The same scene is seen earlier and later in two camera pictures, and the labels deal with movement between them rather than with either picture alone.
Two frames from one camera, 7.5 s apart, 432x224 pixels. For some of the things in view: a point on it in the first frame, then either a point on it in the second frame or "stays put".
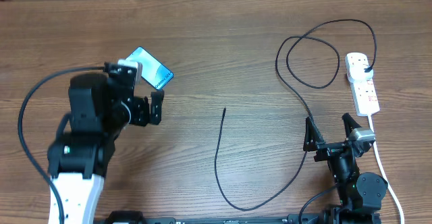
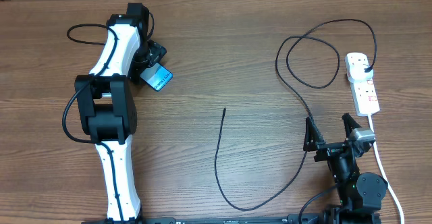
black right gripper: [312, 141] stays put
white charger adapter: [356, 63] stays put
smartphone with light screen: [153, 71] stays put
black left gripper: [142, 115] → [156, 51]
